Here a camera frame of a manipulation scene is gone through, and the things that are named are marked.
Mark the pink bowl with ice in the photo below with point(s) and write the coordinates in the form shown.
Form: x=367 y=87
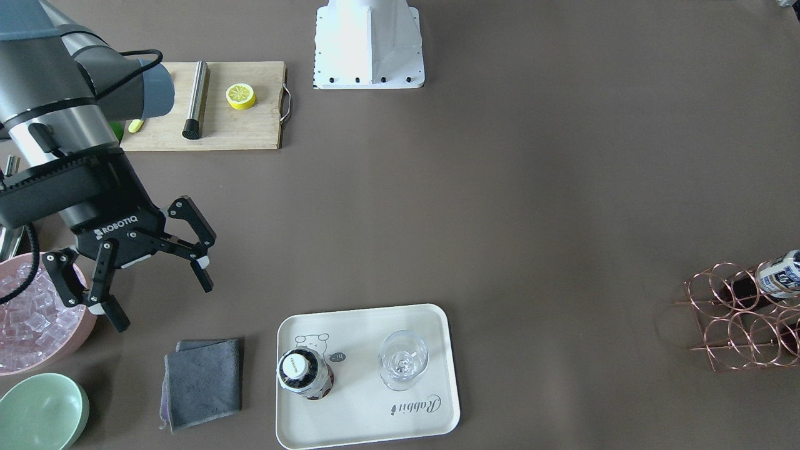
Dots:
x=37 y=329

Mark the cream rabbit tray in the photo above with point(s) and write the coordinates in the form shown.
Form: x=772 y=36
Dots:
x=360 y=408

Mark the lemon half slice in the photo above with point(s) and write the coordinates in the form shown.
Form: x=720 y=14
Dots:
x=240 y=96

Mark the clear wine glass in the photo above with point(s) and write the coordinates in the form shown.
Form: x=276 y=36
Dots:
x=403 y=358

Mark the grey folded cloth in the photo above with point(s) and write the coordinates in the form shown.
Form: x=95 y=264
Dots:
x=202 y=382

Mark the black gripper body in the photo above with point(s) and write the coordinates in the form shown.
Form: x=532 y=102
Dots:
x=119 y=230

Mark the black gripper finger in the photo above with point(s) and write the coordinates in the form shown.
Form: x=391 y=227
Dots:
x=60 y=267

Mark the wooden cutting board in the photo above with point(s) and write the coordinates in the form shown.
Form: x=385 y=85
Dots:
x=223 y=127

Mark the green lime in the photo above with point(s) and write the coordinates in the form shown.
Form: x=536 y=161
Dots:
x=119 y=129

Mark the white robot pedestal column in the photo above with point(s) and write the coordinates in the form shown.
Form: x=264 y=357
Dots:
x=368 y=45

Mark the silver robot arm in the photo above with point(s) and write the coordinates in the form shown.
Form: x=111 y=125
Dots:
x=62 y=87

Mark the copper wire bottle basket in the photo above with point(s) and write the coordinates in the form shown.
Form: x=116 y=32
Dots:
x=739 y=325

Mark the metal ice scoop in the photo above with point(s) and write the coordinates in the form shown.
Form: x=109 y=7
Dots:
x=11 y=230

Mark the steel muddler black tip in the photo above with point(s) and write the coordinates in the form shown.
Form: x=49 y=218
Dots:
x=192 y=129

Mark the tea bottle white cap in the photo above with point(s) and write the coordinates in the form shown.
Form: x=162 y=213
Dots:
x=304 y=372

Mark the green ceramic bowl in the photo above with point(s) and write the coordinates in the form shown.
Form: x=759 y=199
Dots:
x=44 y=411

